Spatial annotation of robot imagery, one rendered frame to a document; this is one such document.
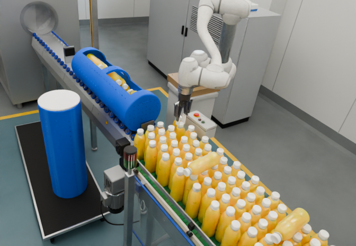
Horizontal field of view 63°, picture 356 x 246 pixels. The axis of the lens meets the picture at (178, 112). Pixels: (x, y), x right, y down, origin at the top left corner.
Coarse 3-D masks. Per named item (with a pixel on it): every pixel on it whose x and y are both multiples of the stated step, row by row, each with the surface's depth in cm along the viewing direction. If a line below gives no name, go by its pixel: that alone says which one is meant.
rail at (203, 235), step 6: (144, 168) 165; (150, 174) 161; (156, 180) 158; (162, 192) 155; (168, 198) 151; (174, 204) 148; (180, 210) 145; (186, 216) 142; (198, 228) 136; (204, 234) 134; (210, 240) 132
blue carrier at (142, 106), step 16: (80, 64) 225; (96, 80) 207; (112, 80) 198; (128, 80) 225; (112, 96) 192; (128, 96) 184; (144, 96) 184; (112, 112) 200; (128, 112) 182; (144, 112) 191; (128, 128) 190
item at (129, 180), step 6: (126, 174) 143; (132, 174) 144; (126, 180) 145; (132, 180) 145; (126, 186) 147; (132, 186) 148; (126, 192) 149; (132, 192) 150; (126, 198) 152; (132, 198) 153; (126, 204) 154; (132, 204) 156; (126, 210) 157; (132, 210) 158; (126, 216) 160; (132, 216) 162; (126, 222) 162; (126, 228) 165; (126, 234) 168; (126, 240) 171
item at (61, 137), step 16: (48, 112) 193; (64, 112) 195; (80, 112) 209; (48, 128) 201; (64, 128) 202; (80, 128) 214; (48, 144) 211; (64, 144) 209; (80, 144) 220; (48, 160) 223; (64, 160) 217; (80, 160) 227; (64, 176) 226; (80, 176) 235; (64, 192) 236; (80, 192) 244
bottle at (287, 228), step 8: (296, 208) 128; (288, 216) 124; (296, 216) 123; (304, 216) 124; (280, 224) 120; (288, 224) 119; (296, 224) 120; (304, 224) 123; (280, 232) 117; (288, 232) 117; (296, 232) 120
